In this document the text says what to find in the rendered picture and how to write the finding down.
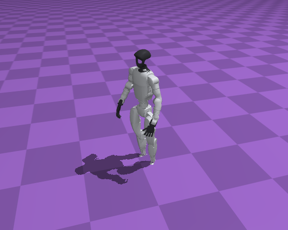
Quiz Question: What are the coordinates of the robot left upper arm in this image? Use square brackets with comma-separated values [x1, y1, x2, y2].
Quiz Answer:
[147, 74, 162, 104]

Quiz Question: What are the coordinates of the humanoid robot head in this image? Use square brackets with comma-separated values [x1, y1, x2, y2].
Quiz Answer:
[134, 49, 151, 72]

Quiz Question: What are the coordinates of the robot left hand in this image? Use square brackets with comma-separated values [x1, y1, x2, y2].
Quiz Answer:
[143, 119, 157, 137]

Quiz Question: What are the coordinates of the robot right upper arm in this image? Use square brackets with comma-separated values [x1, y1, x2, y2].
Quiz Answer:
[125, 66, 137, 90]

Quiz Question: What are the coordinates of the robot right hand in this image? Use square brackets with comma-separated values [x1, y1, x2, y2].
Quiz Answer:
[116, 99, 123, 118]

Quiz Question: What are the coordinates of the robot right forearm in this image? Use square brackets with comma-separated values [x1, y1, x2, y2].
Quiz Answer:
[119, 87, 130, 104]

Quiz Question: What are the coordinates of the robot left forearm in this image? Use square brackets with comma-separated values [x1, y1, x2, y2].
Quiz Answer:
[151, 99, 162, 126]

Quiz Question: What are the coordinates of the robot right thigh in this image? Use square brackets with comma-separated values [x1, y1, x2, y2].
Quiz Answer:
[130, 106, 146, 139]

